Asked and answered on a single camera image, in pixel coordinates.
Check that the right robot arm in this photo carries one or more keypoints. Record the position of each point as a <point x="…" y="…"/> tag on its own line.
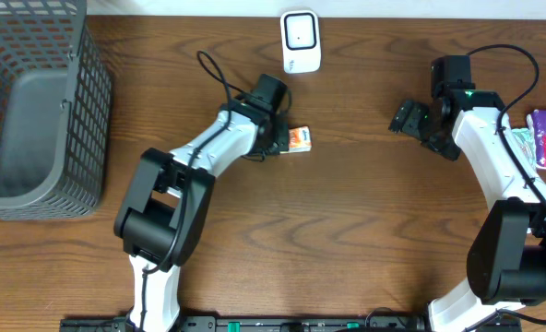
<point x="506" y="264"/>

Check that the orange white snack packet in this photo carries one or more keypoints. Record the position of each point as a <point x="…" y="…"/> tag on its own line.
<point x="300" y="139"/>

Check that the grey plastic mesh basket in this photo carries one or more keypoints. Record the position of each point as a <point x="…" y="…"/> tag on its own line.
<point x="55" y="110"/>

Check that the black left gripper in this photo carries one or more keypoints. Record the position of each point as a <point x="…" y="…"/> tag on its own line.
<point x="279" y="136"/>

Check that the white barcode scanner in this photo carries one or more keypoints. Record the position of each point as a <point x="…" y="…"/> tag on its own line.
<point x="301" y="42"/>

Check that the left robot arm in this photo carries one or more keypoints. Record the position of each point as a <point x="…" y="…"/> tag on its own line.
<point x="166" y="204"/>

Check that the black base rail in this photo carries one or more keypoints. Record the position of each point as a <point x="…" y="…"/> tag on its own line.
<point x="204" y="323"/>

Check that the teal snack packet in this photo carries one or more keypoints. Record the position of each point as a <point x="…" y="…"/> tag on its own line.
<point x="526" y="141"/>

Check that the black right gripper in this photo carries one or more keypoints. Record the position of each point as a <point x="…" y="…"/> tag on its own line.
<point x="407" y="119"/>

